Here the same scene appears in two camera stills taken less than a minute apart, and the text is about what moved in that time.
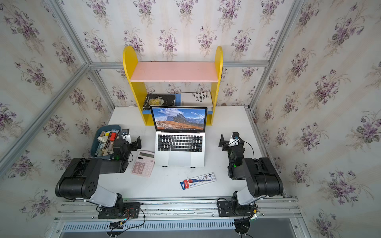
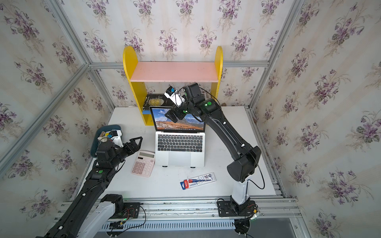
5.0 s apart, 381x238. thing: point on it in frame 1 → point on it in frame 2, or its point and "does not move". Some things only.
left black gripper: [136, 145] does not move
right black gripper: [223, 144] → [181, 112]
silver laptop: [180, 135] does not move
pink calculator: [144, 164] does not move
